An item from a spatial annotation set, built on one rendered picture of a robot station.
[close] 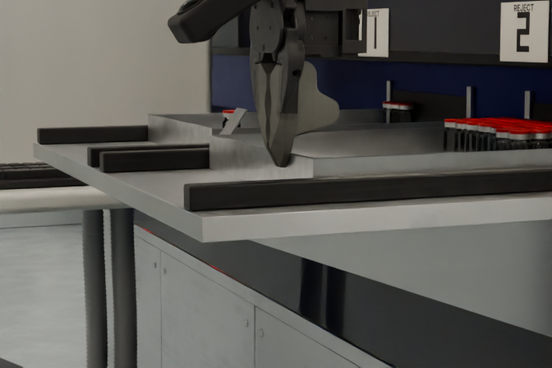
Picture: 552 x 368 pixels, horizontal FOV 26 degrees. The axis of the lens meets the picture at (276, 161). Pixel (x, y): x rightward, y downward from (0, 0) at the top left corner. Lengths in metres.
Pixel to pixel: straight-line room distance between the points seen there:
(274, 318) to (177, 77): 0.41
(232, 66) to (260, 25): 1.23
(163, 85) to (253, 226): 1.03
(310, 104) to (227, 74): 1.27
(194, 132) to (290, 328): 0.54
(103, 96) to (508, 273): 0.94
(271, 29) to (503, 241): 0.30
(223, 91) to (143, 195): 1.26
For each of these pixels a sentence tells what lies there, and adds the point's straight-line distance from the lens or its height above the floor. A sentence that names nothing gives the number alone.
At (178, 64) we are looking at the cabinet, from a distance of 1.93.
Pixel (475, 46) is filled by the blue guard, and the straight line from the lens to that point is 1.31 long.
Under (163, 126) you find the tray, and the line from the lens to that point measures 1.49.
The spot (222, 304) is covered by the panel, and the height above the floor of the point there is 0.55.
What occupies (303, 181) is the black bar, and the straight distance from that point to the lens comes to 0.96.
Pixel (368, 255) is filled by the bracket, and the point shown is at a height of 0.82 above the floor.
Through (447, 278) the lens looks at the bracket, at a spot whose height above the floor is 0.80.
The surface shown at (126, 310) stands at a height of 0.55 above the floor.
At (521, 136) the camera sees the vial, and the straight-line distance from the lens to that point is 1.13.
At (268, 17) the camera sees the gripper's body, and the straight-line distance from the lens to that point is 1.02.
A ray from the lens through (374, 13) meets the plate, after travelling 1.52.
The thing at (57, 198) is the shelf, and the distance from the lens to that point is 1.67.
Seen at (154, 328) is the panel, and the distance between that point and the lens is 2.57.
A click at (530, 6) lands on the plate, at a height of 1.04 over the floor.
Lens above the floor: 1.01
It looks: 6 degrees down
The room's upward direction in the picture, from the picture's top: straight up
